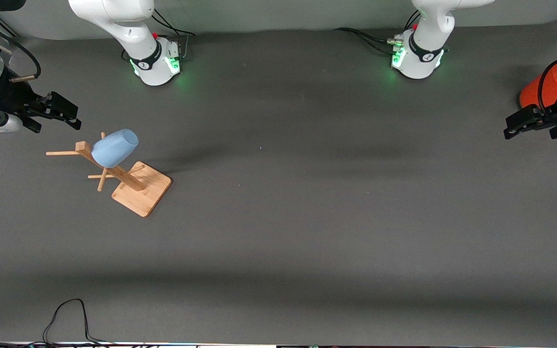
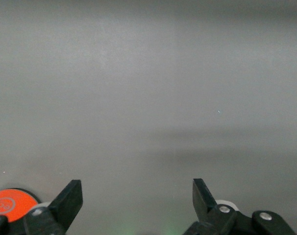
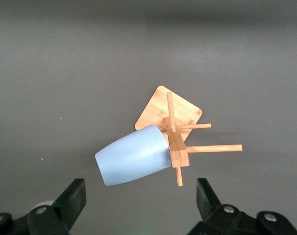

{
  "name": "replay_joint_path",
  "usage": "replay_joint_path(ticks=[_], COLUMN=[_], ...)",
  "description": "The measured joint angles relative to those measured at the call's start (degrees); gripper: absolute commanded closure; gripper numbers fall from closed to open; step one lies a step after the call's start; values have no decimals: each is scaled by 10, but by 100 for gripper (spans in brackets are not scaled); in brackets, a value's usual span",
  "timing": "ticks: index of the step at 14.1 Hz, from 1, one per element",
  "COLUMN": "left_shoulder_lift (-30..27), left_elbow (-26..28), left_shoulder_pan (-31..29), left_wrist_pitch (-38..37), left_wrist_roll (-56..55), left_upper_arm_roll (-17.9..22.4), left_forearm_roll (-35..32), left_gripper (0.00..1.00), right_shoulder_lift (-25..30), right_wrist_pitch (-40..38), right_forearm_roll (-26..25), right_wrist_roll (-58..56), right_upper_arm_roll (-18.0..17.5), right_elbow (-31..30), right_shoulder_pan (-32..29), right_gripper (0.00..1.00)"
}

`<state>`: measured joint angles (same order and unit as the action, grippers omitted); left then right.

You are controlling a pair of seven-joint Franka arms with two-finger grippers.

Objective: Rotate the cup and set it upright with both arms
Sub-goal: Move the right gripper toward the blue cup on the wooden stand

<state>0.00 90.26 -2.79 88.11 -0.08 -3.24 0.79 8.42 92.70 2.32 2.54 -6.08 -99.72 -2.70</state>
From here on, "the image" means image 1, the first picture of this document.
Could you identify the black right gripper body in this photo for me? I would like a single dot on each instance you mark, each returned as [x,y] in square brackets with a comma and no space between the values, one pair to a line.
[7,98]

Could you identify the light blue plastic cup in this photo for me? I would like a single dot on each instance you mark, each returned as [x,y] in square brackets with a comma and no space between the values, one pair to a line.
[114,147]

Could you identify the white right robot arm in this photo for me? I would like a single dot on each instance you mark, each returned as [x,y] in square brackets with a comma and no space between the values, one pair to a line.
[114,19]

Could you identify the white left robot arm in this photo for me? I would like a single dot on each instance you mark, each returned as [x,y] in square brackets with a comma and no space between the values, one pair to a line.
[433,29]

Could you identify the wooden cup rack stand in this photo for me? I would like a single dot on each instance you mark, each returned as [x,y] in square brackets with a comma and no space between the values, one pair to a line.
[143,191]

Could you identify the orange drink can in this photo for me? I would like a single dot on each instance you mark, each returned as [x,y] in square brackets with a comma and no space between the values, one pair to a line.
[547,89]

